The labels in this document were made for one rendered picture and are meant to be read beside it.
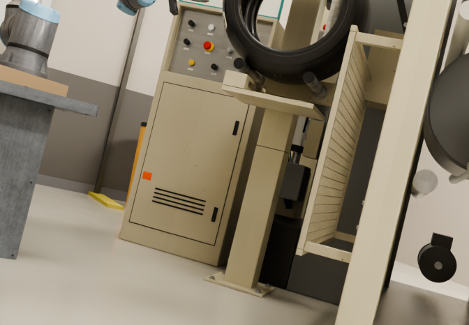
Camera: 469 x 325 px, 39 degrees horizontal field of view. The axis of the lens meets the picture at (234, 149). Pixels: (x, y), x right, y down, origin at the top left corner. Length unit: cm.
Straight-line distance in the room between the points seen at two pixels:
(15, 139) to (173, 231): 121
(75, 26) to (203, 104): 223
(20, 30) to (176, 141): 118
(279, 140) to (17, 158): 111
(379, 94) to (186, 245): 125
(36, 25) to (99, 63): 292
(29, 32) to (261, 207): 119
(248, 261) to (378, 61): 101
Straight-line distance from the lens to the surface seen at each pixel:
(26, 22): 250
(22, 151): 242
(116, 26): 544
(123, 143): 543
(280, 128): 287
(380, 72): 278
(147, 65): 549
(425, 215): 621
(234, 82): 255
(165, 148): 338
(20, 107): 241
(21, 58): 246
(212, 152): 330
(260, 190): 286
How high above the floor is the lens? 51
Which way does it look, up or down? 1 degrees up
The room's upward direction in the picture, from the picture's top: 14 degrees clockwise
